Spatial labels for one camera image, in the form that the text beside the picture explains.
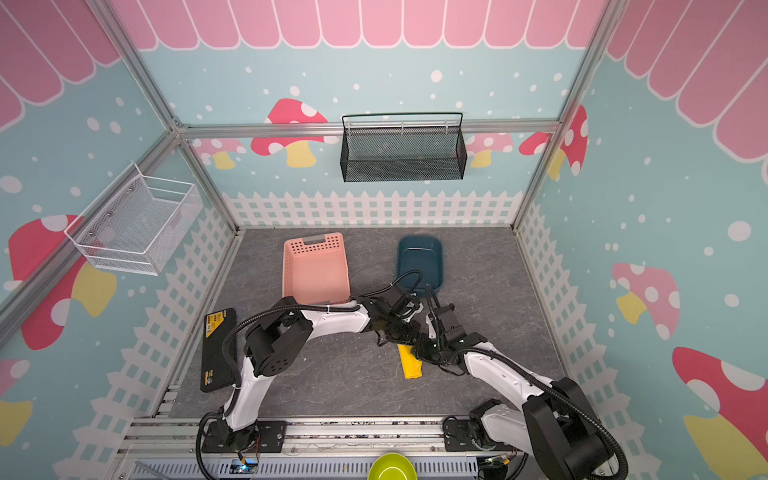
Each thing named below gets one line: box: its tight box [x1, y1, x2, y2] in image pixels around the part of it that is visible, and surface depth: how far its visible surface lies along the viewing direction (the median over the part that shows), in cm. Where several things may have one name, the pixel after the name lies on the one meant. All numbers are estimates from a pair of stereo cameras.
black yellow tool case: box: [200, 308, 237, 393], surface depth 89 cm
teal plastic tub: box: [398, 235, 443, 297], surface depth 111 cm
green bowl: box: [367, 452, 418, 480], surface depth 70 cm
